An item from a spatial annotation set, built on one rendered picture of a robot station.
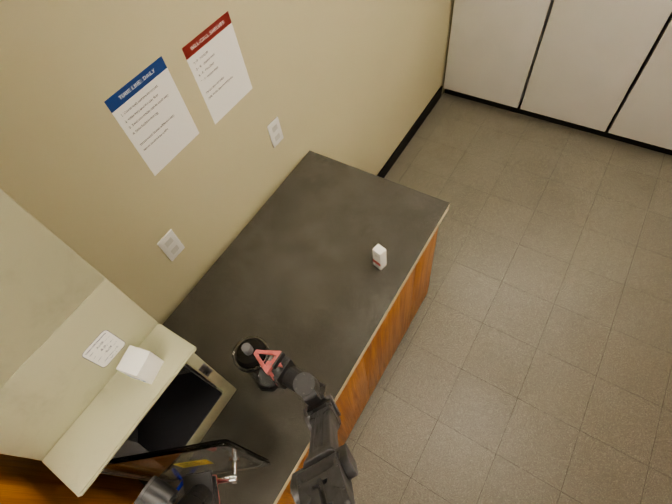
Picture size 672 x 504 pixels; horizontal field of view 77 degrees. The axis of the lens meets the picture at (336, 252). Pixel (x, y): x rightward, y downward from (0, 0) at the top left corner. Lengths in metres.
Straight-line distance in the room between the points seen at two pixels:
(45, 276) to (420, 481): 1.93
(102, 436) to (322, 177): 1.32
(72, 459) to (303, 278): 0.94
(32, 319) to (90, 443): 0.29
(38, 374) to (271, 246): 1.04
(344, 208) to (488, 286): 1.23
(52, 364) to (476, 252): 2.38
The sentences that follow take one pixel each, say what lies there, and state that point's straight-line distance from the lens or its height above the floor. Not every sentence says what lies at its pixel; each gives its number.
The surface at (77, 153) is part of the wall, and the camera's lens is 1.27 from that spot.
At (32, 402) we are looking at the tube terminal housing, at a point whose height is 1.63.
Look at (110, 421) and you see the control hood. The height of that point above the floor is 1.51.
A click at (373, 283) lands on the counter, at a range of 1.57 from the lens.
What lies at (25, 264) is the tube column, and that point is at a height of 1.85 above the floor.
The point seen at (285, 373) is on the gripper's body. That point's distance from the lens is 1.17.
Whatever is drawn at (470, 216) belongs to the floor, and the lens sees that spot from 2.96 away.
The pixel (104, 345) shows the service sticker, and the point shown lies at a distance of 0.95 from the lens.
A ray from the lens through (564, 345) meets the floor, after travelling 2.65.
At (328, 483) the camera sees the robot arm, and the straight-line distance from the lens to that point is 0.74.
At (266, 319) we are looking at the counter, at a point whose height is 0.94.
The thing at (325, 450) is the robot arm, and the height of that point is 1.52.
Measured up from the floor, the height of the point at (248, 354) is 1.19.
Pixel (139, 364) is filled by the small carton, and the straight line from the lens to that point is 0.92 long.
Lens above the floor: 2.32
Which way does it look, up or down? 57 degrees down
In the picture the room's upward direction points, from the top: 11 degrees counter-clockwise
